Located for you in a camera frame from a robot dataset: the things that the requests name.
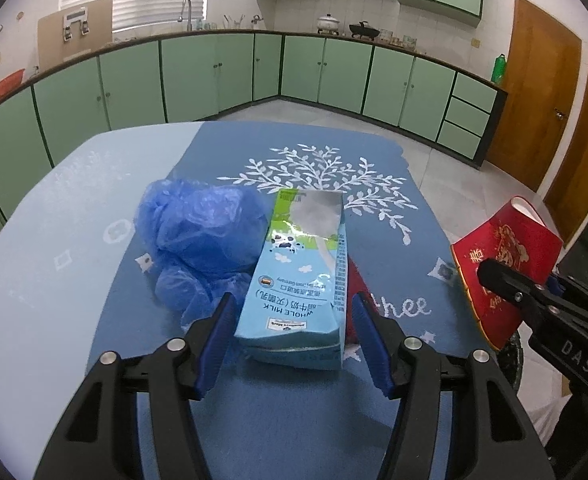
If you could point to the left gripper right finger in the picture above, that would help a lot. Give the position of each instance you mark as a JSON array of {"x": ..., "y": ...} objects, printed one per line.
[{"x": 491, "y": 436}]

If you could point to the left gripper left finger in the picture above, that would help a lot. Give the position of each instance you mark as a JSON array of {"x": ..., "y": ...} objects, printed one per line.
[{"x": 97, "y": 436}]

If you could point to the blue plastic bag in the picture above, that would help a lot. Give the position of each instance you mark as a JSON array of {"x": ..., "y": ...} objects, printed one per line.
[{"x": 204, "y": 241}]

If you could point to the blue milk carton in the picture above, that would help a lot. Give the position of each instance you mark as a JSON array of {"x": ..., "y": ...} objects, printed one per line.
[{"x": 295, "y": 310}]

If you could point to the black trash bin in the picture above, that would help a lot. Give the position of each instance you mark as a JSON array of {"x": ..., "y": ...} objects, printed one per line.
[{"x": 511, "y": 361}]

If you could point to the green lower kitchen cabinets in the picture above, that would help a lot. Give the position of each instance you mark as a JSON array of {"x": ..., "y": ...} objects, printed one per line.
[{"x": 208, "y": 74}]

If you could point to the kitchen faucet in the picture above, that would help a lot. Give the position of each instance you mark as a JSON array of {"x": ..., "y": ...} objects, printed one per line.
[{"x": 185, "y": 15}]

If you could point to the blue patterned tablecloth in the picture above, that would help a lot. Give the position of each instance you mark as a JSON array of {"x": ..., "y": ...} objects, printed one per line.
[{"x": 76, "y": 280}]

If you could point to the green bottle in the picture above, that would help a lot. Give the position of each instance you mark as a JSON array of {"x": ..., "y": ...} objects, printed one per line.
[{"x": 498, "y": 69}]

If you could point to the brown wooden door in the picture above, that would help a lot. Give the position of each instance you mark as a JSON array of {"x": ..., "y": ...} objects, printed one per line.
[{"x": 540, "y": 80}]

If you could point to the black wok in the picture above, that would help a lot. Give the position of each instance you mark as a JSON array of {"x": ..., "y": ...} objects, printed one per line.
[{"x": 363, "y": 30}]

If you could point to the red basin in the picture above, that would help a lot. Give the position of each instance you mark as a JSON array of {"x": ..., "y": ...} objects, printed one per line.
[{"x": 11, "y": 82}]

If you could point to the white cooking pot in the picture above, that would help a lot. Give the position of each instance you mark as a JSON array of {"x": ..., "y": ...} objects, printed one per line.
[{"x": 328, "y": 25}]

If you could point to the wooden cutting board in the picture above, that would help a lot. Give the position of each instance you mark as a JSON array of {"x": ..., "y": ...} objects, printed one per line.
[{"x": 74, "y": 31}]

